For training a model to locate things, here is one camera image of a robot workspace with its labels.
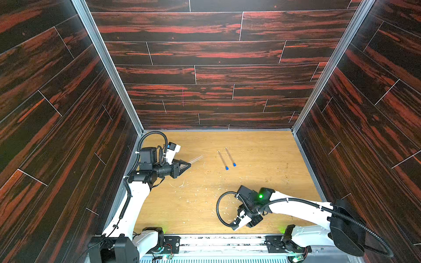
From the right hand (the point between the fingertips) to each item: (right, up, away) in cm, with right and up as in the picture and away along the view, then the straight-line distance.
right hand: (244, 211), depth 82 cm
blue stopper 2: (-7, +20, +18) cm, 28 cm away
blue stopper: (-3, +22, +19) cm, 29 cm away
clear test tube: (-24, +27, -7) cm, 37 cm away
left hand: (-28, +24, -7) cm, 38 cm away
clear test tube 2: (-11, +29, +26) cm, 40 cm away
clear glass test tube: (-7, +32, +26) cm, 42 cm away
